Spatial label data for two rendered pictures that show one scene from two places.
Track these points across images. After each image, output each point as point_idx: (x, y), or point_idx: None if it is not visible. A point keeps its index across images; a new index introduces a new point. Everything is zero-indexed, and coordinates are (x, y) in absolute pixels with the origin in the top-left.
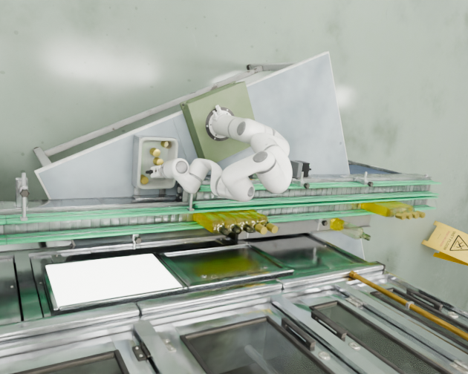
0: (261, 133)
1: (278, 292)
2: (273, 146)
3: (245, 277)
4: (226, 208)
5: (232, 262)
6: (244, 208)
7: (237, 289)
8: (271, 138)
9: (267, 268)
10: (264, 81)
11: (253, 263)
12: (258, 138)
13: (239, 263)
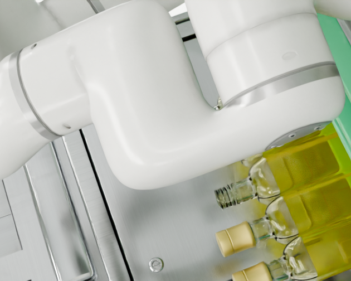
0: (120, 18)
1: (42, 276)
2: (5, 66)
3: (84, 195)
4: (340, 131)
5: (185, 182)
6: None
7: (33, 170)
8: (80, 62)
9: (149, 268)
10: None
11: (183, 238)
12: (97, 14)
13: (181, 199)
